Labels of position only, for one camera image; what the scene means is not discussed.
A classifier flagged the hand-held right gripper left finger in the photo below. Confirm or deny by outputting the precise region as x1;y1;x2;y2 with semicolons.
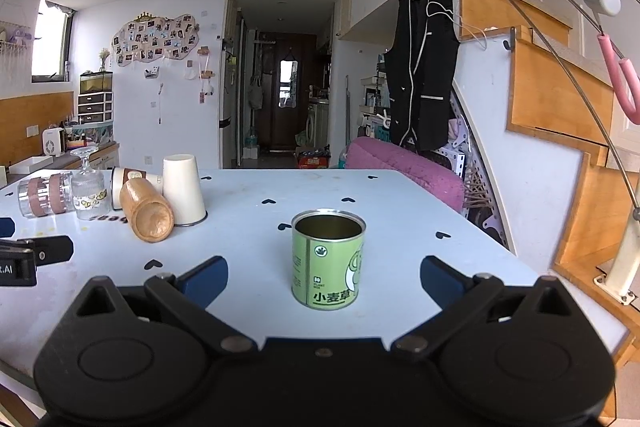
74;255;259;354

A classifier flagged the black jacket with white trim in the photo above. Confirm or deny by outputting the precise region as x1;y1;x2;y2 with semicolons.
384;0;461;153

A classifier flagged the wooden cup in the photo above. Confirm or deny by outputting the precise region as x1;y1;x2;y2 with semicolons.
118;178;175;244

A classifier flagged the white countertop appliance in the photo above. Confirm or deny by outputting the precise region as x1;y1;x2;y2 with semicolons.
42;128;67;156

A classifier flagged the white pegboard panel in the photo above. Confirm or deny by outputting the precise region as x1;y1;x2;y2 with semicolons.
434;88;512;252

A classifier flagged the hanging tote bag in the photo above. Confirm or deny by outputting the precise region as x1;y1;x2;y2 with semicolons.
248;76;265;110

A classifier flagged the clear glass with brown sleeve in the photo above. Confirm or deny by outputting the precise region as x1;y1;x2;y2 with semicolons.
17;172;74;219

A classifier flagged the bundle of wooden sticks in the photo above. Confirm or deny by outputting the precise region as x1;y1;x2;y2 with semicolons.
463;171;495;209

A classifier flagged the pink foam exerciser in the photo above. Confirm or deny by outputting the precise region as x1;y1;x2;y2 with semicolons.
582;0;640;126

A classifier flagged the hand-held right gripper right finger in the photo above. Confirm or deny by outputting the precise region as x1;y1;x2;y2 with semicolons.
390;255;577;354

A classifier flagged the washing machine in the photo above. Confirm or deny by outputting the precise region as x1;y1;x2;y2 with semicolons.
304;101;331;148

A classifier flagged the cloud-shaped photo board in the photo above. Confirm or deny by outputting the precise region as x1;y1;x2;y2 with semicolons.
112;12;201;68

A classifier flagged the curved metal stair railing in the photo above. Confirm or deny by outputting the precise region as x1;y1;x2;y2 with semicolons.
434;0;640;306

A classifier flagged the window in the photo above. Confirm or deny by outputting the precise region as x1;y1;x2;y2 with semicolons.
31;0;76;84

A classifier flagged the white tray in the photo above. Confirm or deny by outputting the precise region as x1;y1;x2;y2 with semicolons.
8;155;55;176

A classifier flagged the white paper cup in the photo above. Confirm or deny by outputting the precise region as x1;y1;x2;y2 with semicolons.
162;154;208;228

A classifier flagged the wooden staircase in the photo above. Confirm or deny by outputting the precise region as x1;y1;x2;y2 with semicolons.
425;0;640;365

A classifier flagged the red snack box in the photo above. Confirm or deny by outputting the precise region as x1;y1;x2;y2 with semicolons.
297;149;329;170

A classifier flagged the white refrigerator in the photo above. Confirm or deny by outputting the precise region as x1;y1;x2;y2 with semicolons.
218;38;237;169

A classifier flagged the ribbed glass goblet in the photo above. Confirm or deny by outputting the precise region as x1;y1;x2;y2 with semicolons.
69;145;112;222

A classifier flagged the dark wooden door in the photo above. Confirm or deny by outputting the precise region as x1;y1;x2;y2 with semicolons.
269;33;317;148

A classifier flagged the white wire hanger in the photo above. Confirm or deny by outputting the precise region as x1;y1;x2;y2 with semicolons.
426;0;490;52

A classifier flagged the small drawer unit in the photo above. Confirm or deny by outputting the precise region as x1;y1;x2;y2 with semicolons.
77;91;114;126

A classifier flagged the white cup with brown band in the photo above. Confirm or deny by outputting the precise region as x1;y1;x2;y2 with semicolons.
110;166;165;210

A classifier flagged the pink cushioned chair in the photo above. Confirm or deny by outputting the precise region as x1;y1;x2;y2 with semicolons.
345;136;466;213

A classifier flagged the green tin can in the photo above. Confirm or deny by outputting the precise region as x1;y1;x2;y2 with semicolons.
291;209;367;311

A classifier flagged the glass fish tank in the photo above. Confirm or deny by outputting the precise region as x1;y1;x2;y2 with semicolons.
79;71;115;96

